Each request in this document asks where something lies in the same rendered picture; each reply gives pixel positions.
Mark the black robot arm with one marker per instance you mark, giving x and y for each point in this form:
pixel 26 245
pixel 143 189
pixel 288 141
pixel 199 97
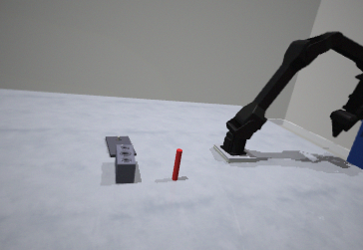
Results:
pixel 299 54

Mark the red peg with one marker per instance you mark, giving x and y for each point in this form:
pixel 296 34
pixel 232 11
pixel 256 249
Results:
pixel 177 164

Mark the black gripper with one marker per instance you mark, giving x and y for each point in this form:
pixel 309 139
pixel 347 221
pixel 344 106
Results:
pixel 345 120

